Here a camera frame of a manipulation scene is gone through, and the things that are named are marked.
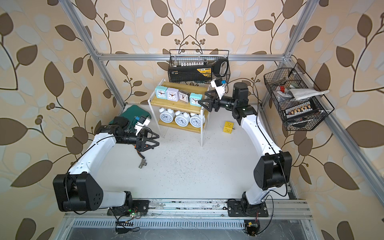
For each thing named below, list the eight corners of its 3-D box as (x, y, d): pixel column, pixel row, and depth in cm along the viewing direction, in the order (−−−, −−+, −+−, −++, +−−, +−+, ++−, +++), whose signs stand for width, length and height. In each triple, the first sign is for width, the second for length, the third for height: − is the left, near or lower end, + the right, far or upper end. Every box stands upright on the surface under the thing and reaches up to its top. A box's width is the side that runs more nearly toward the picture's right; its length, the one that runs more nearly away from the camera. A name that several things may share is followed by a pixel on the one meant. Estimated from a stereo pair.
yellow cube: (222, 132, 105) (223, 128, 101) (223, 125, 109) (224, 121, 105) (231, 134, 104) (233, 130, 100) (232, 127, 108) (234, 122, 104)
